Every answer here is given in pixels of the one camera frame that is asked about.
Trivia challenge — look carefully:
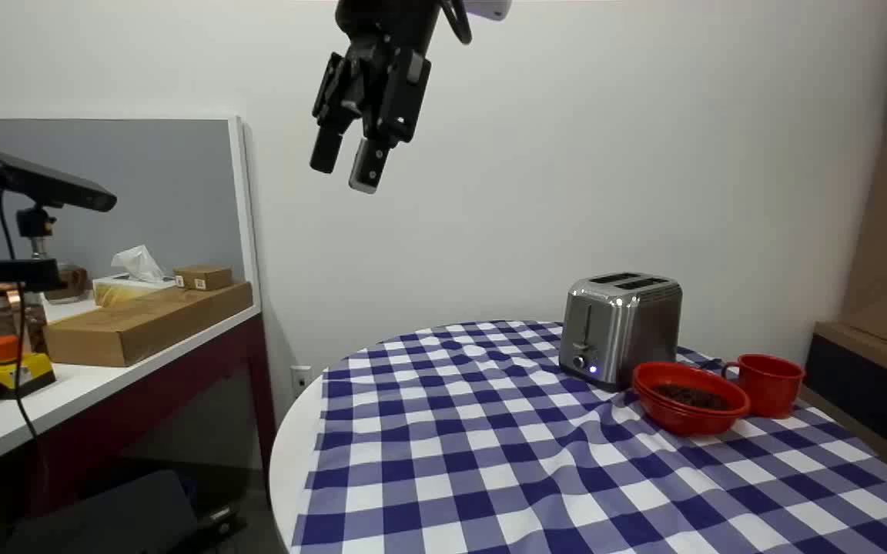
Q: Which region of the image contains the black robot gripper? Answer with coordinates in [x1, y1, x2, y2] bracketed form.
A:
[307, 0, 443, 197]

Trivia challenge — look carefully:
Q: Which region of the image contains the silver two-slot toaster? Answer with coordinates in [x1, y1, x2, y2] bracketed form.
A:
[558, 271, 686, 392]

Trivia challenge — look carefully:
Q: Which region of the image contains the grey partition panel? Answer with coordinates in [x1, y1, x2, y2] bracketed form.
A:
[0, 118, 262, 302]

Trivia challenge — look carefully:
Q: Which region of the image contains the small wooden block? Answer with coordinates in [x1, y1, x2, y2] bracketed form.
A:
[175, 261, 236, 292]

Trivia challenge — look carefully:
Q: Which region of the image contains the tissue box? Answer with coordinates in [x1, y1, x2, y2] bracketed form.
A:
[90, 243, 188, 309]

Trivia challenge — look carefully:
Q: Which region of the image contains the flat wooden box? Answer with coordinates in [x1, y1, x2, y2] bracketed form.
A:
[44, 279, 256, 370]

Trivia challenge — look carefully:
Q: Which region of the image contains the small brown item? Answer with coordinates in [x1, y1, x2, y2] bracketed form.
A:
[46, 261, 96, 302]

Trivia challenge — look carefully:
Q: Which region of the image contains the white round table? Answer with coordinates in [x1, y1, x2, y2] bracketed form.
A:
[265, 366, 329, 554]

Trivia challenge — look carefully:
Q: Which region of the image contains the blue white checkered tablecloth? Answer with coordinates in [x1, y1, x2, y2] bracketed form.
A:
[288, 317, 887, 554]

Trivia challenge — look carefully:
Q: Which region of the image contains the white top dark red cabinet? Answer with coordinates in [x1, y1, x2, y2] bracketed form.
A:
[0, 296, 283, 554]

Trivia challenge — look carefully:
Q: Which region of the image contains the black flat bar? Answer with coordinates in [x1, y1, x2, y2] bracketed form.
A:
[0, 256, 66, 292]

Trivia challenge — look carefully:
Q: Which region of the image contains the brown package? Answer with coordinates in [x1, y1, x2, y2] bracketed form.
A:
[0, 283, 53, 357]

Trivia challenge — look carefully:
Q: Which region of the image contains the red bowl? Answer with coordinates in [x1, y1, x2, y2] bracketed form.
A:
[627, 359, 756, 439]

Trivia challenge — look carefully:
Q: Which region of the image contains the dark food in bowl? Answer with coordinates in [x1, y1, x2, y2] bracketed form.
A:
[654, 379, 733, 412]

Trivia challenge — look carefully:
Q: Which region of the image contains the yellow black toy vehicle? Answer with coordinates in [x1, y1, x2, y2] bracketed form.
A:
[0, 351, 57, 404]

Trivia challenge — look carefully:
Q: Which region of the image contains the black bulky case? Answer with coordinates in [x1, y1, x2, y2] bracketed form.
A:
[0, 464, 253, 554]

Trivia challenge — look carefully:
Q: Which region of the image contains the red mug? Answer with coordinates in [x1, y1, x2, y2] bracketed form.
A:
[717, 351, 806, 420]

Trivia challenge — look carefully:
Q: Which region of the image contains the dark low cabinet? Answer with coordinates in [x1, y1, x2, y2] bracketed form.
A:
[800, 320, 887, 475]

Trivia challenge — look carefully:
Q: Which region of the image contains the black stereo camera bar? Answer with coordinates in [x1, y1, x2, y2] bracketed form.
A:
[0, 144, 121, 214]

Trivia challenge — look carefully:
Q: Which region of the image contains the black camera stand mount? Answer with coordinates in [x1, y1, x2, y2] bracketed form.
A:
[13, 204, 57, 258]

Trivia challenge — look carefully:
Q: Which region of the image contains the black camera cable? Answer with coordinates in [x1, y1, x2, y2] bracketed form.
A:
[0, 186, 46, 444]

